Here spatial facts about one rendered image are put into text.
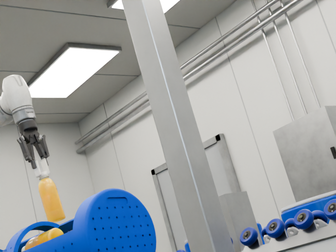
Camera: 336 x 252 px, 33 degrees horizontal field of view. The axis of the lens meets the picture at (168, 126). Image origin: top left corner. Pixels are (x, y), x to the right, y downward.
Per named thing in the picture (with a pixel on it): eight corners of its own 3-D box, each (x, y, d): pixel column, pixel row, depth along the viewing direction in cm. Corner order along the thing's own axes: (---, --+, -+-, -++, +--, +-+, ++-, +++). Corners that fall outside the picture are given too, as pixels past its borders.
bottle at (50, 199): (46, 223, 220) (33, 178, 223) (51, 223, 226) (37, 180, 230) (63, 217, 220) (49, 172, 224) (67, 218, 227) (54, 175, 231)
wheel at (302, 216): (310, 204, 119) (315, 209, 120) (292, 210, 122) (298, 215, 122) (309, 222, 116) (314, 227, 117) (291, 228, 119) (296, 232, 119)
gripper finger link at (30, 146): (32, 134, 229) (29, 133, 228) (36, 159, 225) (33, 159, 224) (27, 137, 232) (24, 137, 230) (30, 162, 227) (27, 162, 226)
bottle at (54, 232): (49, 247, 191) (20, 259, 202) (66, 248, 195) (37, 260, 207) (47, 227, 193) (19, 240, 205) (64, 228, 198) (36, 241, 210)
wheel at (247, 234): (254, 223, 128) (259, 227, 129) (239, 228, 131) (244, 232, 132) (252, 240, 125) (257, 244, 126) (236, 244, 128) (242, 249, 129)
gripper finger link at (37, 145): (28, 137, 232) (31, 136, 233) (40, 161, 232) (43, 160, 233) (34, 133, 230) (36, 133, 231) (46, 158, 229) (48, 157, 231)
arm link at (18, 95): (38, 103, 233) (26, 115, 242) (27, 70, 236) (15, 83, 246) (15, 106, 226) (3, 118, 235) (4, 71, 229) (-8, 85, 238)
